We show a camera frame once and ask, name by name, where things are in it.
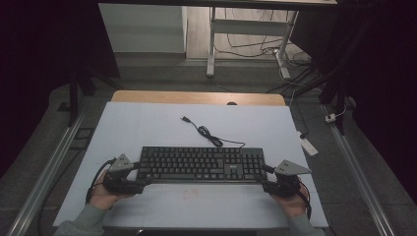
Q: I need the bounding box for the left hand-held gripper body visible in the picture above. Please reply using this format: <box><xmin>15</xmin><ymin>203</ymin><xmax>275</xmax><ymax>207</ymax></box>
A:
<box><xmin>102</xmin><ymin>152</ymin><xmax>147</xmax><ymax>195</ymax></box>

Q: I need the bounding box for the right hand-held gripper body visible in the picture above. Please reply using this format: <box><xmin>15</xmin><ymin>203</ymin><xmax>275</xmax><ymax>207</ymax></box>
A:
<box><xmin>268</xmin><ymin>158</ymin><xmax>313</xmax><ymax>199</ymax></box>

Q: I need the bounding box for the black computer keyboard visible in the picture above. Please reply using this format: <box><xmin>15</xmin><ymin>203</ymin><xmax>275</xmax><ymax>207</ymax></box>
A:
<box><xmin>136</xmin><ymin>146</ymin><xmax>268</xmax><ymax>184</ymax></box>

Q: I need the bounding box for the person's right hand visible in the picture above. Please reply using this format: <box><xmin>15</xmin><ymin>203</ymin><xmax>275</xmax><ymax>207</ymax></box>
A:
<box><xmin>269</xmin><ymin>176</ymin><xmax>311</xmax><ymax>220</ymax></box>

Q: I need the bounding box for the person's left hand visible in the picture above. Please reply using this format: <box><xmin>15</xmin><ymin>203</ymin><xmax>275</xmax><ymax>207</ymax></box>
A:
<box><xmin>89</xmin><ymin>170</ymin><xmax>136</xmax><ymax>211</ymax></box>

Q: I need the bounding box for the white board table cover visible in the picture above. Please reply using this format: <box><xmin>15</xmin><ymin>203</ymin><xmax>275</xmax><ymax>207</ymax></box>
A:
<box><xmin>52</xmin><ymin>100</ymin><xmax>329</xmax><ymax>229</ymax></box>

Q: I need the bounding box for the white power strip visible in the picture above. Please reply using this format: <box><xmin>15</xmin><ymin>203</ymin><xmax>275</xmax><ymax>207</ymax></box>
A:
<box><xmin>297</xmin><ymin>130</ymin><xmax>320</xmax><ymax>157</ymax></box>

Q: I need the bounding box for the wooden table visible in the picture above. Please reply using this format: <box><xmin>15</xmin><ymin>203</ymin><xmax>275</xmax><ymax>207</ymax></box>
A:
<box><xmin>110</xmin><ymin>89</ymin><xmax>286</xmax><ymax>107</ymax></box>

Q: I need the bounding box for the black metal stand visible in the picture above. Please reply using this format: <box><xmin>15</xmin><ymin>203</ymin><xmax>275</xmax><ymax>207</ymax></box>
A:
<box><xmin>57</xmin><ymin>63</ymin><xmax>123</xmax><ymax>128</ymax></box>
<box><xmin>288</xmin><ymin>62</ymin><xmax>350</xmax><ymax>136</ymax></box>

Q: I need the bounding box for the white cabinet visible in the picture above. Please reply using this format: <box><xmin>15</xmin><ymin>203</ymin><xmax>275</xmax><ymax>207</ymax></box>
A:
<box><xmin>97</xmin><ymin>3</ymin><xmax>188</xmax><ymax>54</ymax></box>

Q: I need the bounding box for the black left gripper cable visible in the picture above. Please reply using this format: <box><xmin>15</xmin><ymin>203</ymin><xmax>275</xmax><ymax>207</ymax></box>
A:
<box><xmin>85</xmin><ymin>157</ymin><xmax>118</xmax><ymax>205</ymax></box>

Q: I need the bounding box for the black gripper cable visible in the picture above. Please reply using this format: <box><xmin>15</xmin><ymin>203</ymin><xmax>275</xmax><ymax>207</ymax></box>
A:
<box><xmin>296</xmin><ymin>178</ymin><xmax>313</xmax><ymax>220</ymax></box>
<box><xmin>85</xmin><ymin>157</ymin><xmax>118</xmax><ymax>205</ymax></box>

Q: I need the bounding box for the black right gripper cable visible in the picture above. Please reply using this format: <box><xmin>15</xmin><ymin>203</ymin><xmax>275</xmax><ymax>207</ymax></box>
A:
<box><xmin>296</xmin><ymin>178</ymin><xmax>313</xmax><ymax>220</ymax></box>

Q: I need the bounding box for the black keyboard cable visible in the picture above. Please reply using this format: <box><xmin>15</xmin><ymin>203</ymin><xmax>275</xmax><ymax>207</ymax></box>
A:
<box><xmin>180</xmin><ymin>115</ymin><xmax>247</xmax><ymax>149</ymax></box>

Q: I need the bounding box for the metal floor rail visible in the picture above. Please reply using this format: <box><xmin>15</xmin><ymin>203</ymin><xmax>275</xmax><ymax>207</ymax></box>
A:
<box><xmin>6</xmin><ymin>109</ymin><xmax>87</xmax><ymax>236</ymax></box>
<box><xmin>322</xmin><ymin>103</ymin><xmax>396</xmax><ymax>236</ymax></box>

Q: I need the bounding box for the tangle of floor cables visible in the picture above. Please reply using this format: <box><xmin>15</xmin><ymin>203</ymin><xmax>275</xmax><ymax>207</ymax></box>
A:
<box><xmin>213</xmin><ymin>8</ymin><xmax>313</xmax><ymax>68</ymax></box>

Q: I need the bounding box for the white metal desk frame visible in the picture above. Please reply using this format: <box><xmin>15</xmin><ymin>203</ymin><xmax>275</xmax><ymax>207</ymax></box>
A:
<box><xmin>206</xmin><ymin>6</ymin><xmax>300</xmax><ymax>80</ymax></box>

